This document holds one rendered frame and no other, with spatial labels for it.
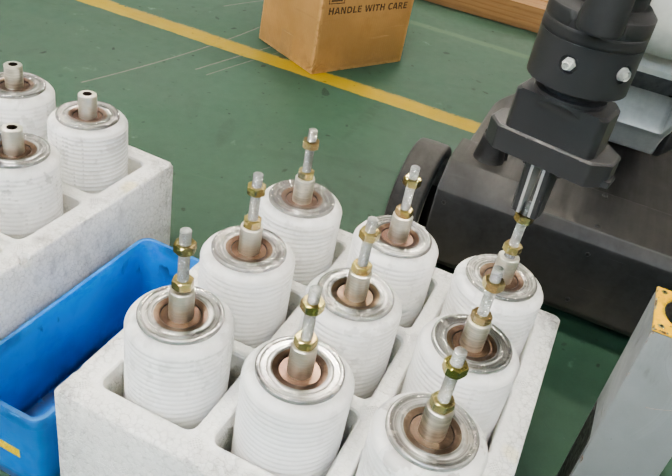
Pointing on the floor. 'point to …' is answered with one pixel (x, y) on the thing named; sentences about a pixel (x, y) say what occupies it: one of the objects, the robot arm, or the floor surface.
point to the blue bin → (68, 351)
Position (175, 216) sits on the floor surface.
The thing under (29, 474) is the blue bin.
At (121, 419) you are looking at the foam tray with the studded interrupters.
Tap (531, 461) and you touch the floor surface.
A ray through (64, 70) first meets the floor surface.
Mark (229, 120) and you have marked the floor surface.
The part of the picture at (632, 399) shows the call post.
